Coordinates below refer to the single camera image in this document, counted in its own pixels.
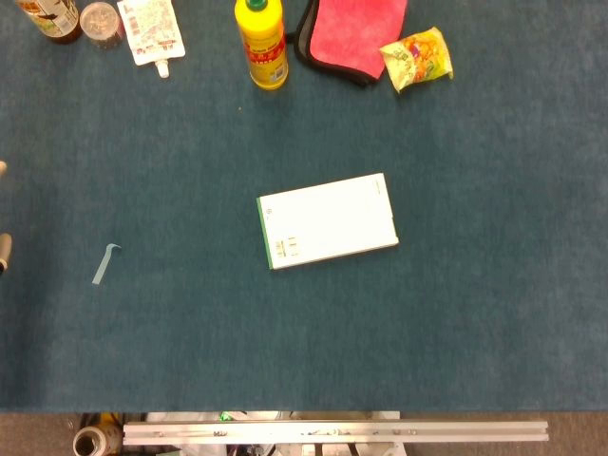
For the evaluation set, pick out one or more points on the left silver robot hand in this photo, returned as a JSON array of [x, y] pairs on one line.
[[5, 249]]

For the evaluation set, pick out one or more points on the light blue paper strip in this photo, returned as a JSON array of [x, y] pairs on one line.
[[102, 268]]

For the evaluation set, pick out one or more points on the white flat cardboard box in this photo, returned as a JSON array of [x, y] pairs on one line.
[[328, 221]]

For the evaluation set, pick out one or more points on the brown tape roll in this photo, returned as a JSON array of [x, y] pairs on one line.
[[92, 442]]

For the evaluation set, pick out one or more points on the brown sauce bottle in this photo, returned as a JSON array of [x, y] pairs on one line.
[[54, 21]]

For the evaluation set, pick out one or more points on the small clear lidded jar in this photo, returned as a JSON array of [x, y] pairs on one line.
[[100, 24]]

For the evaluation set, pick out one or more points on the white spout pouch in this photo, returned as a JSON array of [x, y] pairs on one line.
[[152, 33]]

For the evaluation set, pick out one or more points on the yellow plastic bottle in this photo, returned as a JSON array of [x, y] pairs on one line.
[[263, 43]]

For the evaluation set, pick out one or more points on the pink cloth with black trim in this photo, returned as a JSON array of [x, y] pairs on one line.
[[351, 33]]

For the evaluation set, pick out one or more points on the blue felt table cover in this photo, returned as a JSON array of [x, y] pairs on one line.
[[427, 332]]

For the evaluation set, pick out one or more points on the yellow snack bag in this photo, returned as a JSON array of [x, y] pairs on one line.
[[418, 59]]

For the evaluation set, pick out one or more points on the aluminium profile rail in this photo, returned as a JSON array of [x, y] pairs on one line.
[[332, 432]]

